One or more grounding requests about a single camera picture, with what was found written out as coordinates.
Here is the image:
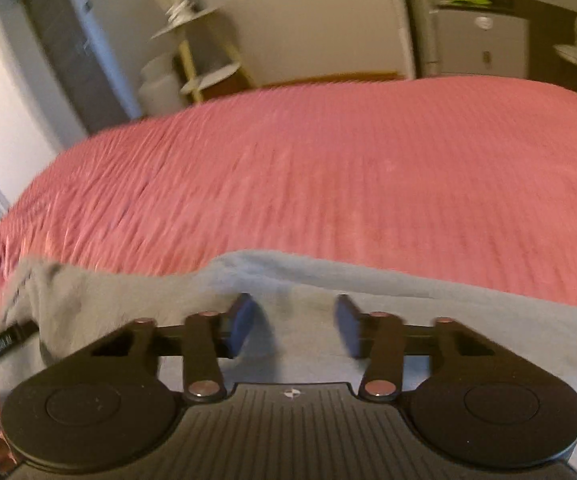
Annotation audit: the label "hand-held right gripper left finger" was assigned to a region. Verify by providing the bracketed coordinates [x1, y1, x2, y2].
[90, 292, 259, 403]

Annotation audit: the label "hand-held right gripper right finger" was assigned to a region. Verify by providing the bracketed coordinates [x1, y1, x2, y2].
[335, 293, 500, 403]

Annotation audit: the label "grey pants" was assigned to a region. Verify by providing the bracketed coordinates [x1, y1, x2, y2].
[0, 250, 577, 480]

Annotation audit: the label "pink ribbed blanket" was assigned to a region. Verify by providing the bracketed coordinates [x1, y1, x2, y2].
[0, 76, 577, 480]

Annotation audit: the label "white round stool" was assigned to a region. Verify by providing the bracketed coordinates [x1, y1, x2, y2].
[137, 52, 188, 117]

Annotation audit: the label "round shelf with yellow legs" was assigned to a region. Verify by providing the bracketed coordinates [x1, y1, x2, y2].
[141, 2, 255, 104]

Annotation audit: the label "grey door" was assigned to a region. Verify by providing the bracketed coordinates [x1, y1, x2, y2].
[21, 0, 130, 137]

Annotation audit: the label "grey nightstand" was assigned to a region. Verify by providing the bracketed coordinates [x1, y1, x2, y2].
[434, 7, 530, 79]

